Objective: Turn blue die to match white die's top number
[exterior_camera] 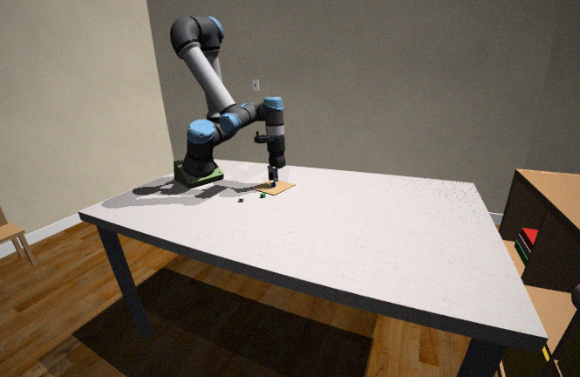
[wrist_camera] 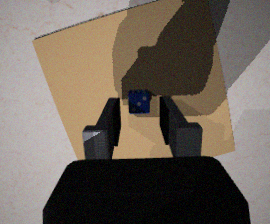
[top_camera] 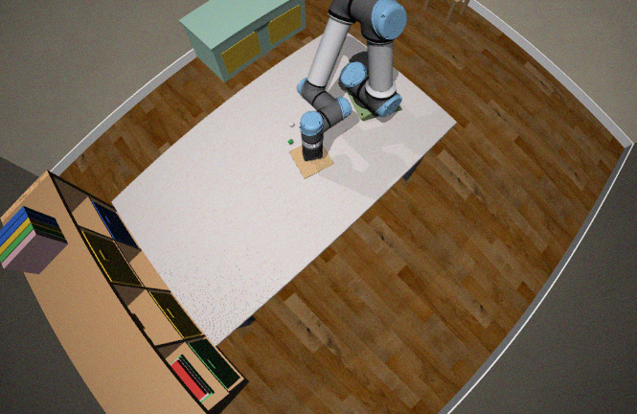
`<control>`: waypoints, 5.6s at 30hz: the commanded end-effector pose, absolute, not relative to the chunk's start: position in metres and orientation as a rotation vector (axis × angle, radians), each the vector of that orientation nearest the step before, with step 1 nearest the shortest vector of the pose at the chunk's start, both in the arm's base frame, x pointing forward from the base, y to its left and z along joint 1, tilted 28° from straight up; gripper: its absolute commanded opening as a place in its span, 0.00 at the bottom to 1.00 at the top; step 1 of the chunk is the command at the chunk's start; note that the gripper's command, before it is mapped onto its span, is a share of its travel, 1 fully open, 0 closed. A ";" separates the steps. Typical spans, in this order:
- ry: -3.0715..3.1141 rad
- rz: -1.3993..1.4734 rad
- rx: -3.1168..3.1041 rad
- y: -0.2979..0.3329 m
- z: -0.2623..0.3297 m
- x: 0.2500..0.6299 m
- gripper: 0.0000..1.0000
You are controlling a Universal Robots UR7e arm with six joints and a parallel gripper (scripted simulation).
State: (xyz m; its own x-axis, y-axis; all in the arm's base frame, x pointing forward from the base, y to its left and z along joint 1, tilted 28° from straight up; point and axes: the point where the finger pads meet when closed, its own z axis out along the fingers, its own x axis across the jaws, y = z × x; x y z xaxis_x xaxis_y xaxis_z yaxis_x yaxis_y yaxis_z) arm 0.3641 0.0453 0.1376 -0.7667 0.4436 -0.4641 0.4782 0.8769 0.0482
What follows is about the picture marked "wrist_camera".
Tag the tan flat mat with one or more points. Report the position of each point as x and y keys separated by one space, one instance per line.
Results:
x=167 y=47

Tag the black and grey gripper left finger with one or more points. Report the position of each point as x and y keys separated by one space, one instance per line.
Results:
x=99 y=140

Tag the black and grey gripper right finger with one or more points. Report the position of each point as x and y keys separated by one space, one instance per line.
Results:
x=184 y=139

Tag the blue die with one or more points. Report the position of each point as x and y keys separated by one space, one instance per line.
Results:
x=139 y=101

